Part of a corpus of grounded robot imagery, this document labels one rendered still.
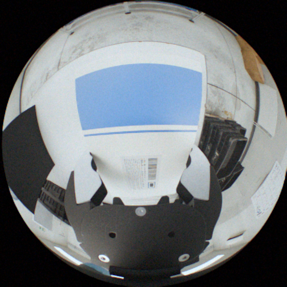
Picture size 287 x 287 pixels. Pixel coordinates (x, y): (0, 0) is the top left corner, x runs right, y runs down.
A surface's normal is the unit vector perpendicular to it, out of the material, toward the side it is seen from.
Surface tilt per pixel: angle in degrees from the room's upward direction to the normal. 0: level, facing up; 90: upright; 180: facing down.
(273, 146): 90
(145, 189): 0
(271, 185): 90
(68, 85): 0
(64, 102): 0
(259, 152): 90
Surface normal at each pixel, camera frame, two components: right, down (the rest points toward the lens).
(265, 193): -1.00, 0.04
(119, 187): 0.04, 0.53
